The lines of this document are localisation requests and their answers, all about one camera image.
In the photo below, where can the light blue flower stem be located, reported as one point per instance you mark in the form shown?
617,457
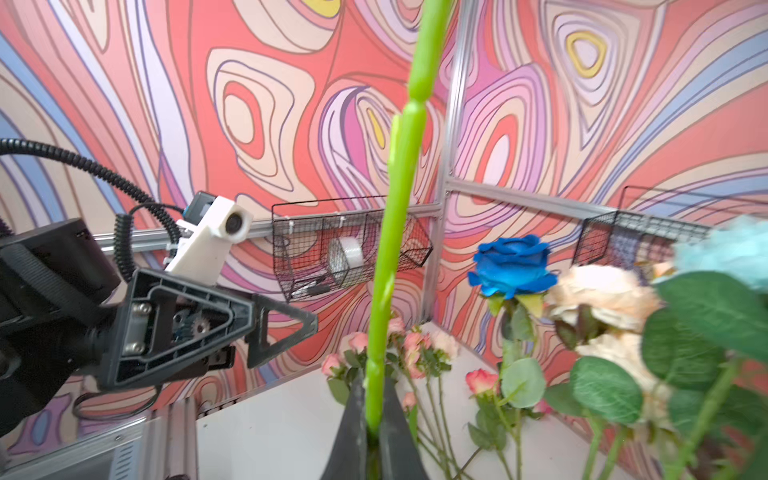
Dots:
713,321

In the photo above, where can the white tape roll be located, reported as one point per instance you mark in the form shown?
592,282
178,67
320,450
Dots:
345,261

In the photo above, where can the black wire basket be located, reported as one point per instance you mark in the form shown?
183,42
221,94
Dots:
648,221
318,253

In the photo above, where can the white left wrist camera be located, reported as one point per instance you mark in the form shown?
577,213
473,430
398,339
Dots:
210,226

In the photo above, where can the blue artificial rose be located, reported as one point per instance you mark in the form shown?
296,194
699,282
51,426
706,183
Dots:
512,275

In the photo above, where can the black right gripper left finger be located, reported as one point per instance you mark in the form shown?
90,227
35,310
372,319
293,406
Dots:
348,457

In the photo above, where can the cream artificial flower stem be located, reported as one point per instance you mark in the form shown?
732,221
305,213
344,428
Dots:
599,312

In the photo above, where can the left black wire basket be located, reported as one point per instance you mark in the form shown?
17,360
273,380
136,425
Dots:
318,253

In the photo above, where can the back black wire basket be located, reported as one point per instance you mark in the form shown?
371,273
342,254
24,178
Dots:
648,221

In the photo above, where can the black marker pen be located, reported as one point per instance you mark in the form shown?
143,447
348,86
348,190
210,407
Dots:
312,290

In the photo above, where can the pink artificial rose stem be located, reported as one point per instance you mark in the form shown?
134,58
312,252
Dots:
408,130

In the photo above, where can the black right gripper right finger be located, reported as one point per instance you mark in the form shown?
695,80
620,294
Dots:
399,455

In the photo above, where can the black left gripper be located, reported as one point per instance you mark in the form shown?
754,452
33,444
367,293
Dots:
167,324

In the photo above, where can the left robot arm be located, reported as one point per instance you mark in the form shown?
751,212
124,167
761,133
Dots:
68,308

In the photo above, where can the pile of artificial flowers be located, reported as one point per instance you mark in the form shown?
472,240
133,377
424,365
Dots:
418,362

